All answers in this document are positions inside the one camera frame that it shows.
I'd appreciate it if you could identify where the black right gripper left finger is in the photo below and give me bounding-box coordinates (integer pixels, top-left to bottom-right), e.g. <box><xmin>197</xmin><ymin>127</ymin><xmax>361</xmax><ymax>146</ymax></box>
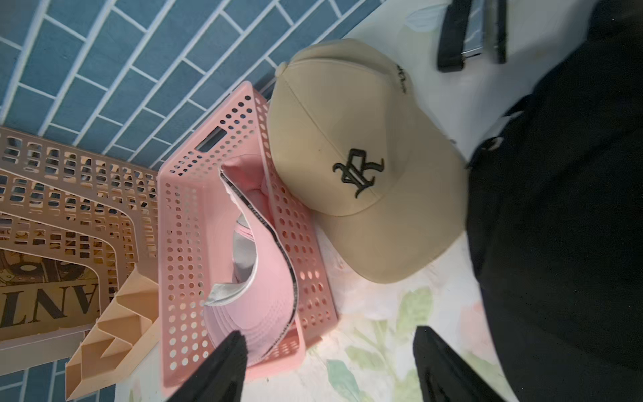
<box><xmin>168</xmin><ymin>331</ymin><xmax>248</xmax><ymax>402</ymax></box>

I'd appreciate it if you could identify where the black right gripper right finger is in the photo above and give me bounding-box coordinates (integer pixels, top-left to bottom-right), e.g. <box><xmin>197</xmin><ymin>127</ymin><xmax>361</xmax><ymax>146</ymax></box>
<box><xmin>413</xmin><ymin>327</ymin><xmax>503</xmax><ymax>402</ymax></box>

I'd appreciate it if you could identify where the pink baseball cap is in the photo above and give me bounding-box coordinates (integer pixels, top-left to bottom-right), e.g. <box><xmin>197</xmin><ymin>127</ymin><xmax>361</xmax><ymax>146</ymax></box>
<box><xmin>204</xmin><ymin>155</ymin><xmax>298</xmax><ymax>365</ymax></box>

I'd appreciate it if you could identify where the black baseball cap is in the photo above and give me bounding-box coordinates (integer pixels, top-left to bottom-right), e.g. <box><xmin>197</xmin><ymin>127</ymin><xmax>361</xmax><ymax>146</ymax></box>
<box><xmin>467</xmin><ymin>1</ymin><xmax>642</xmax><ymax>401</ymax></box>

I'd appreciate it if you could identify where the beige baseball cap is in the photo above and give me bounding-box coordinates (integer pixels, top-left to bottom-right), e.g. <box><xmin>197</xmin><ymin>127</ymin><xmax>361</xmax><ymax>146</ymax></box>
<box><xmin>267</xmin><ymin>39</ymin><xmax>467</xmax><ymax>284</ymax></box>

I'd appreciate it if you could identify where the floral table mat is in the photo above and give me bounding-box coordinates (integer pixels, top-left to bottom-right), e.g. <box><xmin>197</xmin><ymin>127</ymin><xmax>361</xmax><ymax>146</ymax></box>
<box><xmin>114</xmin><ymin>0</ymin><xmax>604</xmax><ymax>402</ymax></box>

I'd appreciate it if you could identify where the pink plastic basket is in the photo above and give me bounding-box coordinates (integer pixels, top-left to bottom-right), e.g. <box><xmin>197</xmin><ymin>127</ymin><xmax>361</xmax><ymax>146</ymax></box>
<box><xmin>158</xmin><ymin>82</ymin><xmax>338</xmax><ymax>394</ymax></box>

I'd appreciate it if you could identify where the wanted poster book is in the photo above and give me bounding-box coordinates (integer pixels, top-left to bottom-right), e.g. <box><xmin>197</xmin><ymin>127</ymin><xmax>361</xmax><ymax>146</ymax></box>
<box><xmin>1</xmin><ymin>250</ymin><xmax>100</xmax><ymax>341</ymax></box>

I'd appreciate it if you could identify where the orange plastic file organizer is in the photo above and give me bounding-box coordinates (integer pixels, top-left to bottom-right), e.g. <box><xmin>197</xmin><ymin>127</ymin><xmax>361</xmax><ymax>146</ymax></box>
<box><xmin>1</xmin><ymin>128</ymin><xmax>161</xmax><ymax>400</ymax></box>

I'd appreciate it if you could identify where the black stapler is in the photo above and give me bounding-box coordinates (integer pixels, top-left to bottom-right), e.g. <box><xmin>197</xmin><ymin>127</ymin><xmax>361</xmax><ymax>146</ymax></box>
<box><xmin>436</xmin><ymin>0</ymin><xmax>508</xmax><ymax>73</ymax></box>

